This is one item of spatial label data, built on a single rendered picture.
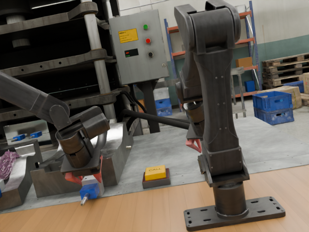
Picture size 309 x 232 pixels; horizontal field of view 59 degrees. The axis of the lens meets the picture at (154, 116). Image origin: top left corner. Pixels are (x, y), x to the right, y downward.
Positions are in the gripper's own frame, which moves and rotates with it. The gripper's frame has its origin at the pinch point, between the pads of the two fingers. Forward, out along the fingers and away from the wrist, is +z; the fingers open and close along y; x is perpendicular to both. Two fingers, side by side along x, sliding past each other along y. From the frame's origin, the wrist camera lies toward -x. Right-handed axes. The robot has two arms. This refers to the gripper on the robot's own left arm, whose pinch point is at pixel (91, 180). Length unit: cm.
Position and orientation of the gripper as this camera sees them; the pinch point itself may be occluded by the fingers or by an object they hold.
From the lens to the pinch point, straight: 83.5
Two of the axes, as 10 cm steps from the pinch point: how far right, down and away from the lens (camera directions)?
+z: 1.6, 7.6, 6.3
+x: 0.6, 6.3, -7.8
